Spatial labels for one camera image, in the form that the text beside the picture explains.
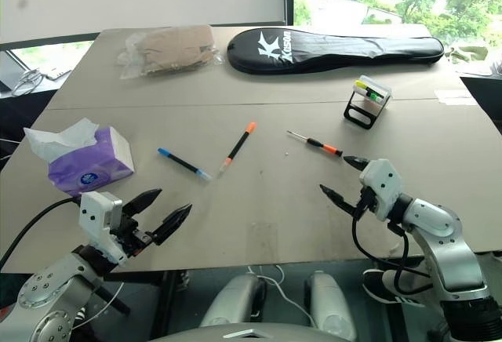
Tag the clear plastic box with connectors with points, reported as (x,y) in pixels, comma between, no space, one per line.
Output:
(378,90)

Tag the purple tissue pack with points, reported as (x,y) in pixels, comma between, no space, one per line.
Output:
(94,165)

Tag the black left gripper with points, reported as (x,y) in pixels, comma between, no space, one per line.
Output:
(129,232)

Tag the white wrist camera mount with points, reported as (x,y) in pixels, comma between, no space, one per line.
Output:
(96,212)
(382,185)

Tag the black white striped sneaker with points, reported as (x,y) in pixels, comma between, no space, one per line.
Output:
(386,285)

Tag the black orange screwdriver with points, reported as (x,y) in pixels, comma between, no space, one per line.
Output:
(319,145)

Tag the black table leg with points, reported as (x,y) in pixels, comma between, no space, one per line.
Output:
(168,303)

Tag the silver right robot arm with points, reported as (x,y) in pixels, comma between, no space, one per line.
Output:
(447,248)

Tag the clear tape patch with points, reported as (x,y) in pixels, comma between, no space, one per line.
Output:
(455,97)

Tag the black racket bag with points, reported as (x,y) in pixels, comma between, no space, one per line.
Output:
(325,53)

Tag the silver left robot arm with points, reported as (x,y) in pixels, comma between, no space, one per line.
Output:
(47,291)

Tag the black holder with highlighters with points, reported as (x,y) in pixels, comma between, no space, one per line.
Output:
(359,116)

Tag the silver rounded robot leg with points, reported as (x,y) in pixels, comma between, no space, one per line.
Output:
(329,303)
(235,299)

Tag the plastic bag with cardboard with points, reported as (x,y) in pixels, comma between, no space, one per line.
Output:
(176,49)

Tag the black pen with orange cap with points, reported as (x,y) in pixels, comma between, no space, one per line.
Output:
(237,146)

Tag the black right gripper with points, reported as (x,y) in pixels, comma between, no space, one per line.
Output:
(367,201)

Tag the grey robot torso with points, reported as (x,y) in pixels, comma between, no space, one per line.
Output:
(251,334)

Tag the black pen with blue cap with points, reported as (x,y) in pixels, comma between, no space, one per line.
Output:
(182,163)

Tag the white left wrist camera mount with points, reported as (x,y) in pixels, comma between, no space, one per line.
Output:
(96,212)

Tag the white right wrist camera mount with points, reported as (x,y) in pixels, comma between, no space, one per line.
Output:
(382,185)

